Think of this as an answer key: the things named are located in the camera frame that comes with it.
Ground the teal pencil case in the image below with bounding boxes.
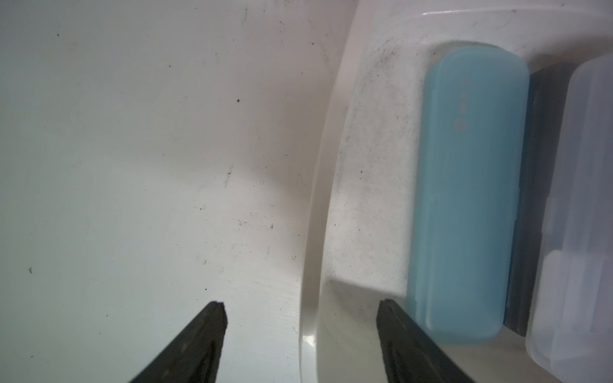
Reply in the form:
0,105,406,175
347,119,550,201
407,46,530,344

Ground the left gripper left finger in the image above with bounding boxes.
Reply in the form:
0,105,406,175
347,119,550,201
133,302,228,383

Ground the black pencil case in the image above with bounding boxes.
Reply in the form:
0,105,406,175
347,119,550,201
504,62,576,337

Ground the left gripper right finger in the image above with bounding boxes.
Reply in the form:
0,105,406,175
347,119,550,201
376,299,473,383

